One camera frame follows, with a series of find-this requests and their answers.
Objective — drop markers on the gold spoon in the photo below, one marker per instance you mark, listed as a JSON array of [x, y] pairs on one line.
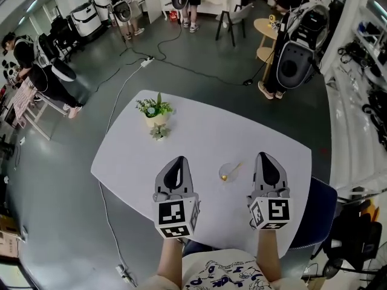
[[224, 177]]

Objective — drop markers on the blue chair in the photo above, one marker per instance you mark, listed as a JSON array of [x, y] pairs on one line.
[[317, 216]]

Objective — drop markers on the grey and black backpack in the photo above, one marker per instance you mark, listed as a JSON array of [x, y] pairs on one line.
[[294, 65]]

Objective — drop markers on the red bag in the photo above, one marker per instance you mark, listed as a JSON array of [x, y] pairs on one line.
[[173, 16]]

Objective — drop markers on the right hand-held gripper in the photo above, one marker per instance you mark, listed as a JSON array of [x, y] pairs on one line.
[[272, 210]]

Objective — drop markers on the black office chair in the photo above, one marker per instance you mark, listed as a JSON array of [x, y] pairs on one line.
[[356, 231]]

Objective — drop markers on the person's printed white shirt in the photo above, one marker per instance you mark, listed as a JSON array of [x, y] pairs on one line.
[[223, 272]]

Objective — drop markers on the white power strip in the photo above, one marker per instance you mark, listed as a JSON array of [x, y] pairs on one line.
[[124, 273], [147, 61]]

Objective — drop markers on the grey chair with black legs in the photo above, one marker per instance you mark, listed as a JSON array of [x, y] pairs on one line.
[[237, 15]]

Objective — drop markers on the round wooden side table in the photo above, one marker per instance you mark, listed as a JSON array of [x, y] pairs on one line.
[[266, 29]]

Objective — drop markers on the person's blue trousers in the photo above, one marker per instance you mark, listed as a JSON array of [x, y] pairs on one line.
[[196, 246]]

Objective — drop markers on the white and black machine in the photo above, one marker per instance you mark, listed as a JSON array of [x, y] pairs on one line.
[[86, 18]]

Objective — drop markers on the person's left forearm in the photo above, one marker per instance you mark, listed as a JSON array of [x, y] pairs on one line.
[[169, 261]]

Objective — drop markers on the white storage shelf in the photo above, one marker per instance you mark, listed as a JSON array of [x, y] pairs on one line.
[[359, 59]]

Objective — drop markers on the yellow toy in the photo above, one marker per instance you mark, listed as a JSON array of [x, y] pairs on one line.
[[272, 21]]

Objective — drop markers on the black power adapter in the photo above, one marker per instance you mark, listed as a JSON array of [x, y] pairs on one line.
[[248, 82]]

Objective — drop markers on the person's right forearm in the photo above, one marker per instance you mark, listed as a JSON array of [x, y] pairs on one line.
[[269, 255]]

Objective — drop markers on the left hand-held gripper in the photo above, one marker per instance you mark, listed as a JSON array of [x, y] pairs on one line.
[[172, 213]]

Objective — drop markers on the green plant in cream pot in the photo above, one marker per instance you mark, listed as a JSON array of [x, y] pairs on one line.
[[155, 113]]

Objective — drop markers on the white table with patterned cloth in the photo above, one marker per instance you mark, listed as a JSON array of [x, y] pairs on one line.
[[27, 98]]

